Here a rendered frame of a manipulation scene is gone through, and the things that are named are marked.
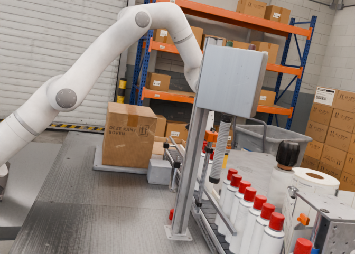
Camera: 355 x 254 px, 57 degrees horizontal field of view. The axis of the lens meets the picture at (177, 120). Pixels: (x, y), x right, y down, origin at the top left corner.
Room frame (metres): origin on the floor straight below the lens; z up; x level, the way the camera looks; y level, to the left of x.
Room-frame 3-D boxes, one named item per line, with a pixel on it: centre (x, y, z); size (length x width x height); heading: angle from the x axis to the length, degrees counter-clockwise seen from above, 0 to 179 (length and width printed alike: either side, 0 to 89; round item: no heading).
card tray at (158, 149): (2.09, 0.03, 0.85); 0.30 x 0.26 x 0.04; 13
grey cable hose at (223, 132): (0.94, -0.14, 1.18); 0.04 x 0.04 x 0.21
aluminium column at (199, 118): (1.05, -0.07, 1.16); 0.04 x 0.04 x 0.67; 13
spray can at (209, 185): (1.27, -0.16, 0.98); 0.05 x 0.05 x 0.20
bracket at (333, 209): (0.73, -0.39, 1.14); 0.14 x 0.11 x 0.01; 13
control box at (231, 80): (1.00, -0.14, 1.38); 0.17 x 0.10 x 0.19; 68
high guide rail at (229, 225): (1.39, -0.10, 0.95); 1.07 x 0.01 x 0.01; 13
